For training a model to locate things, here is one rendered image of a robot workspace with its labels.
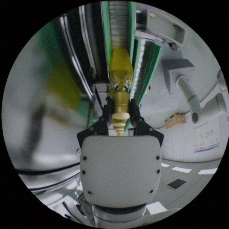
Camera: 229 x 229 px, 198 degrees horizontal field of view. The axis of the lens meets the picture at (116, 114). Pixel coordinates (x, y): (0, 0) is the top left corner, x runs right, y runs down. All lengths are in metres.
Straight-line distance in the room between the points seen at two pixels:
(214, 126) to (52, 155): 3.78
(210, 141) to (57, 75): 3.92
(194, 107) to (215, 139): 3.34
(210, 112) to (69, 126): 0.51
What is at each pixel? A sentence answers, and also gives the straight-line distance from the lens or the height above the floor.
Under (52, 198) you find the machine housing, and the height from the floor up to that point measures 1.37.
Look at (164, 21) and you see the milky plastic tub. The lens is 0.52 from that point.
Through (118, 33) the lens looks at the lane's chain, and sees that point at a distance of 0.33.
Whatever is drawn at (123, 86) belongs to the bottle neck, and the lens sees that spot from 0.15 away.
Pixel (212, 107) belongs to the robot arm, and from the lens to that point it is 0.39.
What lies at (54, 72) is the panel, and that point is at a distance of 0.17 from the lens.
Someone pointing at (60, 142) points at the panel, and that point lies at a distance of 0.18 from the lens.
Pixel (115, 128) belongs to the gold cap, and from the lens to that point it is 0.23.
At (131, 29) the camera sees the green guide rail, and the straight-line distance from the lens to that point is 0.25.
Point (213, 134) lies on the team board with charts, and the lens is 3.72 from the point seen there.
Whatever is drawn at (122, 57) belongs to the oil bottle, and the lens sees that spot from 0.24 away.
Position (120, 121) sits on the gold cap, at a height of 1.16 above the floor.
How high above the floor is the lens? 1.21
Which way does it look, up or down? 22 degrees down
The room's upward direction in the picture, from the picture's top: 178 degrees counter-clockwise
